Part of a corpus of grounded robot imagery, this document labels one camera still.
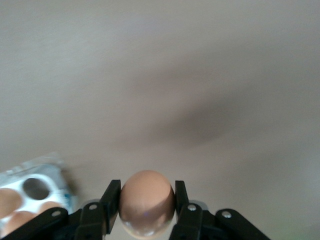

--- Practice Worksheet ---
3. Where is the brown egg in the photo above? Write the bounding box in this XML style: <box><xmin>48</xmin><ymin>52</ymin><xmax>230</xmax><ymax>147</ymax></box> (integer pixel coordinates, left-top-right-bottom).
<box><xmin>0</xmin><ymin>187</ymin><xmax>24</xmax><ymax>217</ymax></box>
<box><xmin>2</xmin><ymin>210</ymin><xmax>38</xmax><ymax>237</ymax></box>
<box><xmin>37</xmin><ymin>201</ymin><xmax>65</xmax><ymax>216</ymax></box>
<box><xmin>118</xmin><ymin>169</ymin><xmax>175</xmax><ymax>238</ymax></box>

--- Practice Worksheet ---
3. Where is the clear plastic egg carton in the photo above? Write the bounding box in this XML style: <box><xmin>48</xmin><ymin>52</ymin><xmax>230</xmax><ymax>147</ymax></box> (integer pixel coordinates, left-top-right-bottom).
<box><xmin>0</xmin><ymin>151</ymin><xmax>78</xmax><ymax>238</ymax></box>

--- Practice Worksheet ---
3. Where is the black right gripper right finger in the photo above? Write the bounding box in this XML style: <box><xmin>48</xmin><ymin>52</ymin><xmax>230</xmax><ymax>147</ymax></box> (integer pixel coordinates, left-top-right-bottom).
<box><xmin>169</xmin><ymin>179</ymin><xmax>272</xmax><ymax>240</ymax></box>

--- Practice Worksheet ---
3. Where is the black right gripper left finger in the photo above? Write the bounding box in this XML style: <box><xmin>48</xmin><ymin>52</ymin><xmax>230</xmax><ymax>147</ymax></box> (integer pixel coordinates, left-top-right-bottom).
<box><xmin>0</xmin><ymin>179</ymin><xmax>122</xmax><ymax>240</ymax></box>

